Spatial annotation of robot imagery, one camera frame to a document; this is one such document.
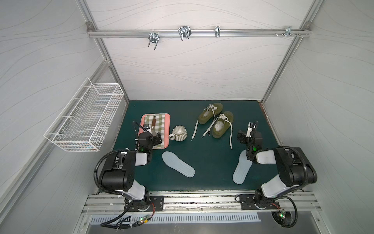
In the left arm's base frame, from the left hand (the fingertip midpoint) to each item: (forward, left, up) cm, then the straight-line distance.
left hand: (152, 133), depth 94 cm
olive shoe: (+20, -37, -2) cm, 42 cm away
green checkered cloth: (+10, -3, -4) cm, 12 cm away
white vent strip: (-44, -25, -7) cm, 51 cm away
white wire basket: (-12, +26, +25) cm, 38 cm away
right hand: (+3, -64, +1) cm, 64 cm away
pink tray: (+17, -8, -5) cm, 19 cm away
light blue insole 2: (-20, -57, -5) cm, 61 cm away
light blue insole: (-16, -14, -6) cm, 22 cm away
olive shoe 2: (+11, -48, -4) cm, 49 cm away
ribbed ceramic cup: (+3, -18, -5) cm, 18 cm away
